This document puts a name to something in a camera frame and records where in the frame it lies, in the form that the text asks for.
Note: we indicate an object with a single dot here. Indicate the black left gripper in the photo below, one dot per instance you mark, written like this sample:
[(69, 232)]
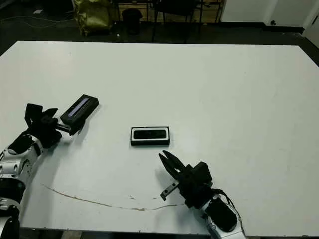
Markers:
[(47, 132)]

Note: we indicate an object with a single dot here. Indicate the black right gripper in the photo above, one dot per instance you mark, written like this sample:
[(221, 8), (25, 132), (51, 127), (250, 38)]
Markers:
[(193, 191)]

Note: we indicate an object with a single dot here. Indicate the black camera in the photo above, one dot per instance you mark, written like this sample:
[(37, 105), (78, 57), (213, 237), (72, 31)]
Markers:
[(149, 134)]

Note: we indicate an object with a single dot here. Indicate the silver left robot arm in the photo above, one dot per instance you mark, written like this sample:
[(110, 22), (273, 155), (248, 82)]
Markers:
[(17, 164)]

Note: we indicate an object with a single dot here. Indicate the black box base white insert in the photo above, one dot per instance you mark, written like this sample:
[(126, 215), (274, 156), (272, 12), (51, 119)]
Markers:
[(149, 143)]

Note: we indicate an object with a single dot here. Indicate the crinkled plastic bag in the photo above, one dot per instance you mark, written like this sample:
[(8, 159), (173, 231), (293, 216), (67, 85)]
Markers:
[(94, 17)]

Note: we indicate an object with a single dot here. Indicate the white paper sheet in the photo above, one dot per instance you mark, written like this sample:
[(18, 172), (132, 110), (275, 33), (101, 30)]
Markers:
[(38, 11)]

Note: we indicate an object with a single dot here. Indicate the black trash bin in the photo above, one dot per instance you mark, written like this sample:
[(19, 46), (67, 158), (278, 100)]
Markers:
[(132, 21)]

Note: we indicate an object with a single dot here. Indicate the black chair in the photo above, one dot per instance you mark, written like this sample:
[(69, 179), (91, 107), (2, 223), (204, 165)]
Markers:
[(175, 6)]

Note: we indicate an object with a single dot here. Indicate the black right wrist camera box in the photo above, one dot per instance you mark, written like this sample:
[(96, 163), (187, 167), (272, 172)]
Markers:
[(203, 173)]

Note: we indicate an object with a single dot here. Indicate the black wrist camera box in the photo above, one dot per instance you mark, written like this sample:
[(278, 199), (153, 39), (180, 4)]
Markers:
[(32, 114), (203, 173)]

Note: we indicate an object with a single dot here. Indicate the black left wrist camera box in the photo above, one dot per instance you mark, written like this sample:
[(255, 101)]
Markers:
[(32, 114)]

